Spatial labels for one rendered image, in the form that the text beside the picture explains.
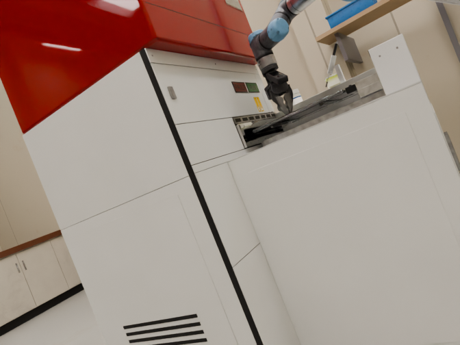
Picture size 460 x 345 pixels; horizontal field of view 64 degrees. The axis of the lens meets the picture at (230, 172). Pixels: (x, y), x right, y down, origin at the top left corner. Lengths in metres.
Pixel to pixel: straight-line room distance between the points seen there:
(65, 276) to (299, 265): 4.70
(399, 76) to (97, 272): 1.21
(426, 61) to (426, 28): 0.25
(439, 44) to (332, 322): 2.62
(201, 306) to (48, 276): 4.45
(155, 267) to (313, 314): 0.55
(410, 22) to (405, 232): 2.56
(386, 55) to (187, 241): 0.80
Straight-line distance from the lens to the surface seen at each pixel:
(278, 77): 1.45
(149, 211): 1.23
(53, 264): 5.64
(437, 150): 1.10
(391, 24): 3.53
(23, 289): 5.44
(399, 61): 1.16
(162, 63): 1.20
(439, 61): 3.46
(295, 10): 1.54
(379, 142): 1.10
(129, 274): 1.39
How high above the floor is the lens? 0.79
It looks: level
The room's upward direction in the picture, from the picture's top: 22 degrees counter-clockwise
